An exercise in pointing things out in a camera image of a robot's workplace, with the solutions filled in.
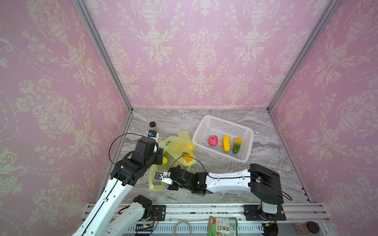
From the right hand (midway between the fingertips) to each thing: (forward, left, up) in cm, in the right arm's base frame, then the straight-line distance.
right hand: (164, 173), depth 76 cm
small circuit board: (-22, +11, -15) cm, 28 cm away
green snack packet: (-23, -28, -10) cm, 37 cm away
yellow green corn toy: (+20, -44, -7) cm, 49 cm away
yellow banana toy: (+20, -37, -7) cm, 42 cm away
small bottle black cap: (+35, +11, -2) cm, 37 cm away
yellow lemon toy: (+11, +2, -9) cm, 14 cm away
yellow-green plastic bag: (+10, -8, +4) cm, 13 cm away
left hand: (+7, +1, +11) cm, 13 cm away
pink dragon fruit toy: (+22, -29, -6) cm, 37 cm away
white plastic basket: (+37, -29, -9) cm, 47 cm away
